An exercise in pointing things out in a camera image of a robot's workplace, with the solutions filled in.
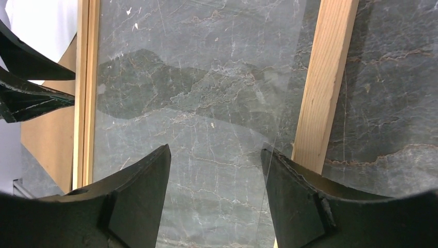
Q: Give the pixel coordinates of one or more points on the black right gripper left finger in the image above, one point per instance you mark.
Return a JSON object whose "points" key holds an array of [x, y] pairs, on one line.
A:
{"points": [[121, 210]]}

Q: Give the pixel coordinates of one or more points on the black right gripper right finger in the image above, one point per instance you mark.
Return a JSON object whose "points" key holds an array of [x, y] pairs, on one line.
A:
{"points": [[309, 210]]}

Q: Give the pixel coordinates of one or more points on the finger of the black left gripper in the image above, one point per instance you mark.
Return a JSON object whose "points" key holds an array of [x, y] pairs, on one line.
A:
{"points": [[27, 63], [22, 100]]}

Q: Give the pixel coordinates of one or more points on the printed photo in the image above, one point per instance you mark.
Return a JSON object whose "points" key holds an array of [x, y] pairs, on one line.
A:
{"points": [[49, 27]]}

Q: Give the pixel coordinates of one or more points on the brown backing board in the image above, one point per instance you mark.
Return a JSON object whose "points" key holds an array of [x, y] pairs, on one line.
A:
{"points": [[47, 153]]}

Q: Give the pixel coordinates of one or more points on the clear acrylic frame pane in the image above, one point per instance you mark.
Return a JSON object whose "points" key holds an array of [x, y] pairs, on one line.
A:
{"points": [[210, 79]]}

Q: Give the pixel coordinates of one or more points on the light wooden picture frame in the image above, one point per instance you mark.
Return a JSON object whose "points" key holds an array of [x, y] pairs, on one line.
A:
{"points": [[314, 87]]}

